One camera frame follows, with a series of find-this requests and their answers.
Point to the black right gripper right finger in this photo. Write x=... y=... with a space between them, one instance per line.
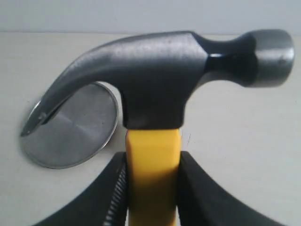
x=202 y=202

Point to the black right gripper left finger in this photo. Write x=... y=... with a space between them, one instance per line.
x=103 y=203

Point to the yellow black claw hammer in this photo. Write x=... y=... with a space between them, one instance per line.
x=156 y=74

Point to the round steel plate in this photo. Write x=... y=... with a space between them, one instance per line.
x=79 y=130

